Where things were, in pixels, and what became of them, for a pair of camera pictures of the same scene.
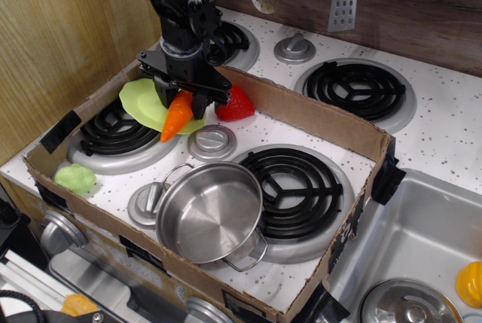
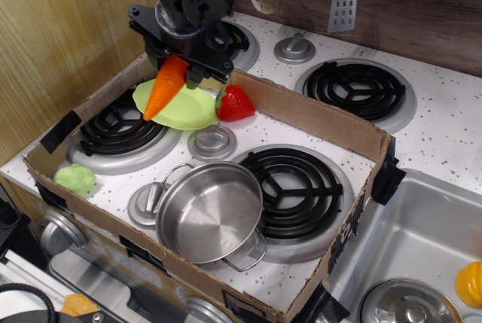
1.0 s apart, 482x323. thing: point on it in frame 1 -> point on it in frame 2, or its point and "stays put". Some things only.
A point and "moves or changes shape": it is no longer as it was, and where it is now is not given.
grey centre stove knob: x=212 y=143 stays put
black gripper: x=169 y=72 -> x=207 y=55
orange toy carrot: x=181 y=110 moves or changes shape
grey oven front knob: x=59 y=233 stays put
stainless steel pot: x=208 y=212 stays put
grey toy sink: x=428 y=229 stays put
